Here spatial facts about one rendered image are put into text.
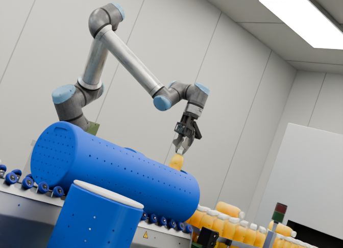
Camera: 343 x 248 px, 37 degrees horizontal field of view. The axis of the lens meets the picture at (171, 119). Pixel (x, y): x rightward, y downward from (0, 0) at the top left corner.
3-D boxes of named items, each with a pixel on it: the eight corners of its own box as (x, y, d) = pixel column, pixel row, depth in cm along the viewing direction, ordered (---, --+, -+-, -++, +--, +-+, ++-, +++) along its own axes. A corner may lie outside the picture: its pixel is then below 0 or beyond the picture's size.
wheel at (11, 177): (4, 172, 188) (7, 170, 187) (14, 175, 192) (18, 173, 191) (4, 183, 186) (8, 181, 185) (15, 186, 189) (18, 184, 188)
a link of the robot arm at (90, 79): (66, 97, 329) (93, 2, 277) (85, 86, 341) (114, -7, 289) (83, 112, 325) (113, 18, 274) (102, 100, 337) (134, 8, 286)
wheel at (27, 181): (21, 177, 194) (24, 175, 193) (30, 179, 197) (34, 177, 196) (21, 188, 192) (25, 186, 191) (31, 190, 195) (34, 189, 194)
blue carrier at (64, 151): (21, 180, 219) (43, 116, 223) (151, 217, 283) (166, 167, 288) (61, 194, 200) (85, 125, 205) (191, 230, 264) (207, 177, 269)
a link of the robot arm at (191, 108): (193, 108, 279) (206, 111, 272) (190, 116, 278) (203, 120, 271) (184, 102, 272) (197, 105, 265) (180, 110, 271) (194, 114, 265)
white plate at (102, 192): (154, 208, 201) (152, 211, 201) (94, 184, 211) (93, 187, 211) (127, 202, 175) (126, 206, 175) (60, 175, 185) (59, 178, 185)
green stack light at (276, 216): (268, 218, 284) (271, 209, 284) (274, 220, 288) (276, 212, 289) (278, 222, 280) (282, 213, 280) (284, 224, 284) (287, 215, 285)
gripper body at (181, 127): (172, 131, 269) (180, 110, 270) (182, 137, 275) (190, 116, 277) (183, 134, 264) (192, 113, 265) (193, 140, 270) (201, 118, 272)
